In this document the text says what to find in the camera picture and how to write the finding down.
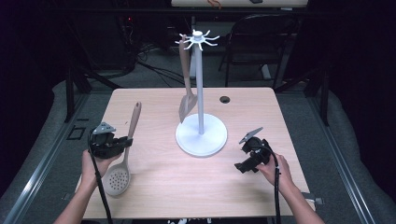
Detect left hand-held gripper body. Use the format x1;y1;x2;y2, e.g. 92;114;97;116
89;121;129;160

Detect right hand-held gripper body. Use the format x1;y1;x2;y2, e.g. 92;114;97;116
238;126;273;171

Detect beige skimmer spoon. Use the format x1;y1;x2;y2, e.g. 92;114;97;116
101;101;143;197

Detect white utensil rack stand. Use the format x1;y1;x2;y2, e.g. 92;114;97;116
175;29;229;159

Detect beige solid spatula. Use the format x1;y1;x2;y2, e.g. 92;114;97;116
177;35;194;124

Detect beige slotted spatula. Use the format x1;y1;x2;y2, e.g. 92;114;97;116
180;34;199;116

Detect person's right hand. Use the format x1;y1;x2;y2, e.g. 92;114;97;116
256;153;294;193

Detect person's left hand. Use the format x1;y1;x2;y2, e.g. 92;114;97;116
80;148;123;189

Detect black metal stand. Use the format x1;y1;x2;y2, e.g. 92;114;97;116
274;63;332;127
63;62;123;124

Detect dark equipment with red light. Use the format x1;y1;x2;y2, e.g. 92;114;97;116
117;12;138;73

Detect black folding chair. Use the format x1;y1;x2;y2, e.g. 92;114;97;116
218;13;301;91

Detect white background table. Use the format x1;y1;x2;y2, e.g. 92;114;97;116
170;0;308;8

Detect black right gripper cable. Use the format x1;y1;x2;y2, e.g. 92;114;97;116
247;144;283;224

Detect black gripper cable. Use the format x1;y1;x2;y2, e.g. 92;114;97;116
247;144;283;224
86;130;114;224

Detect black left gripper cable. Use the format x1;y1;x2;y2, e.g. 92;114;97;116
86;130;114;224

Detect aluminium floor rail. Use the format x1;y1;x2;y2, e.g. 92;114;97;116
306;92;378;224
0;92;92;224

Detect black floor cables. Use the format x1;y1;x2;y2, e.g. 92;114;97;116
135;43;191;89

